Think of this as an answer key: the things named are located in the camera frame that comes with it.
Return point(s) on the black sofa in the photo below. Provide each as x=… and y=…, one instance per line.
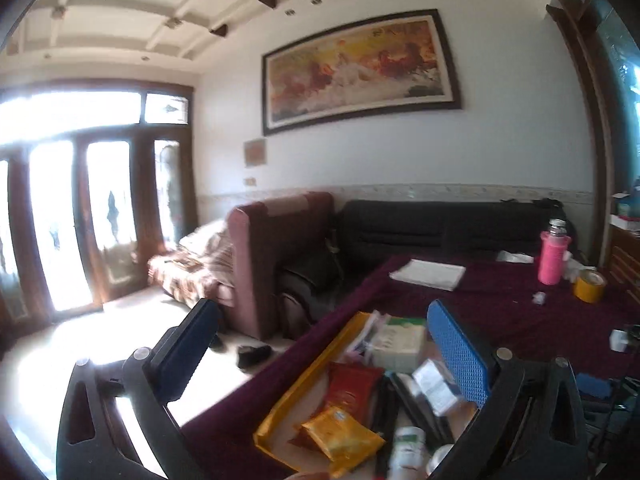
x=425, y=230

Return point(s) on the yellow tape roll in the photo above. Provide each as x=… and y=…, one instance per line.
x=589, y=290

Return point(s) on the purple tablecloth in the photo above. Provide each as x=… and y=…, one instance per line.
x=500, y=320

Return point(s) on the colourful cardboard box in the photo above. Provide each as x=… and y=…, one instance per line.
x=627, y=212

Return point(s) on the wooden cabinet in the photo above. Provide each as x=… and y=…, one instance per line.
x=625, y=260

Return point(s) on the yellow cracker packet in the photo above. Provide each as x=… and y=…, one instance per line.
x=340, y=437

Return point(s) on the white bottle green label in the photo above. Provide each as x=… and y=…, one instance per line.
x=407, y=455

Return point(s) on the white crumpled tissue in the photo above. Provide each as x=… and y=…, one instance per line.
x=574, y=267

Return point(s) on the framed wall painting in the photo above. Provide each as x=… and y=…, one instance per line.
x=360, y=70

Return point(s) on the black bag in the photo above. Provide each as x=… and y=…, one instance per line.
x=310, y=275

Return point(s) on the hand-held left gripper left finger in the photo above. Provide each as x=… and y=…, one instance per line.
x=187, y=355

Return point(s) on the pink knitted sleeve bottle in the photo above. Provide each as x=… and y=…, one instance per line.
x=551, y=260

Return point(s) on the white plastic sachet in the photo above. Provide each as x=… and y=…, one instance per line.
x=432, y=385

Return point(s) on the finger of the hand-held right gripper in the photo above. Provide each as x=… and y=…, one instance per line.
x=595, y=386

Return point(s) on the small wall plaque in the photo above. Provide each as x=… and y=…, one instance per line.
x=255, y=152

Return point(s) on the white crumpled paper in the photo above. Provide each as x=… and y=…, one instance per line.
x=515, y=257

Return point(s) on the pink and white packet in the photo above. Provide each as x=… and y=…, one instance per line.
x=367, y=332

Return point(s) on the yellow bag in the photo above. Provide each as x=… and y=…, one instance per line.
x=310, y=375

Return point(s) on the white pill bottle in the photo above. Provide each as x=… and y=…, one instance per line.
x=439, y=457

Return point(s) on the white paper stack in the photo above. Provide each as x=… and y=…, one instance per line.
x=427, y=275

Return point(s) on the red foil packet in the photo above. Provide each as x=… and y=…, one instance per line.
x=350, y=385

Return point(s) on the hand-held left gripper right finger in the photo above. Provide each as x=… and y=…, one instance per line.
x=460, y=355

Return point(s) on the white charger plug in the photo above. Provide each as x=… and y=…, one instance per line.
x=619, y=341

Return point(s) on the black shoe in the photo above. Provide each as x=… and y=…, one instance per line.
x=252, y=356
x=216, y=342

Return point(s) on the patterned sofa cover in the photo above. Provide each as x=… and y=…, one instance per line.
x=200, y=255

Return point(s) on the wooden glass door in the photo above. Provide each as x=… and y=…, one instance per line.
x=140, y=185

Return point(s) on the green and white box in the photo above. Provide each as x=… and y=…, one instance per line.
x=400, y=350

